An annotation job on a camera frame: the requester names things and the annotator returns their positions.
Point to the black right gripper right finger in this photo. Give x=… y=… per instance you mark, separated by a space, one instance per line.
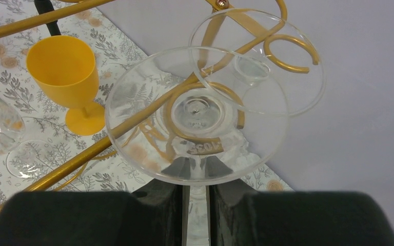
x=240 y=215

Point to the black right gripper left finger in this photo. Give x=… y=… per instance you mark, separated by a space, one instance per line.
x=151 y=215

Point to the clear wine glass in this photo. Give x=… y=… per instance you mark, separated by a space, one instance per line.
x=197 y=116
x=24 y=158
x=291 y=57

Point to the yellow plastic wine glass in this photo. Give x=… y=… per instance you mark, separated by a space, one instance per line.
x=64 y=67

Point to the floral patterned tablecloth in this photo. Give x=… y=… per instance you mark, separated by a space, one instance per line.
x=45 y=120

